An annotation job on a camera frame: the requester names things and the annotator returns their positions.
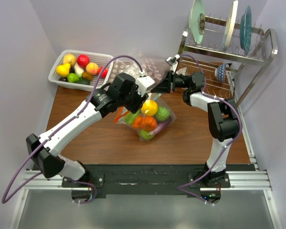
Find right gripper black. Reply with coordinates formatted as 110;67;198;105
151;71;191;94

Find yellow lemon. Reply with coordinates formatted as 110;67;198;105
141;100;158;116

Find green toy pepper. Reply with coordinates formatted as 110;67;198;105
123;111;140;125

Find clear bag orange zipper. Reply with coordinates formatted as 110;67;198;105
113;93;176;141

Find small orange tangerine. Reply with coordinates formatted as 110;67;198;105
132;115;142;129

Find purple eggplant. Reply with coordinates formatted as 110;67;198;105
148;117;172;135

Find orange toy pumpkin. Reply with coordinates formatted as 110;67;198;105
141;116;157;131

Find green apple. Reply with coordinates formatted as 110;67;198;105
139;129;154;141

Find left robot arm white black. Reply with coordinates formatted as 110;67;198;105
26;73;154;187

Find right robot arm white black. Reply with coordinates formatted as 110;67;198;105
151;71;243;188

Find clear bag pink dots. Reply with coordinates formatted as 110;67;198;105
121;50;170;83

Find clear bag white dots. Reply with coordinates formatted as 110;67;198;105
107;60;135;83

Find patterned bowl left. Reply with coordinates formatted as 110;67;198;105
176;67;188;76

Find red strawberry toy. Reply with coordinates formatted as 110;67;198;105
97;67;108;79

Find white plastic fruit basket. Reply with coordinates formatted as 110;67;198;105
48;50;113;92

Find peach toy fruit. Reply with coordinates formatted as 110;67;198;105
86;62;99;75

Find brown kiwi potato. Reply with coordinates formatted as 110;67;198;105
82;72;93;81

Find white garlic toy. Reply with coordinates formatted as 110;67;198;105
73;63;84;77

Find red apple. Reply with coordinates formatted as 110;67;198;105
77;54;90;68

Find blue zigzag bowl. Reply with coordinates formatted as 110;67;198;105
215;64;226;83

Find dark purple fruit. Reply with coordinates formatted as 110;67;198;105
59;77;68;82

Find pale yellow apple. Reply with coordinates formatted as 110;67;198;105
63;54;77;66

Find yellow pear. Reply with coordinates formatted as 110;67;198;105
56;63;71;77

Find steel dish rack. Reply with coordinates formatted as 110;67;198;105
178;16;278;106

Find light green floral plate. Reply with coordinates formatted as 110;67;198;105
189;0;205;44

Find cream blue rimmed plate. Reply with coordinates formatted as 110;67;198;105
222;0;238;52

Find teal plate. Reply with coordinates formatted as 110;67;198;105
239;5;252;55

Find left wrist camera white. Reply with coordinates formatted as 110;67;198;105
135;70;155;97

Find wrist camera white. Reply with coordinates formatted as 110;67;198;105
166;54;180;72
135;70;155;97

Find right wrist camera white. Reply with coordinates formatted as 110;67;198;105
166;54;180;72

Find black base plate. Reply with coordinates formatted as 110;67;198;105
32;163;255;200

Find aluminium rail frame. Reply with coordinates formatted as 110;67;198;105
10;155;282;229

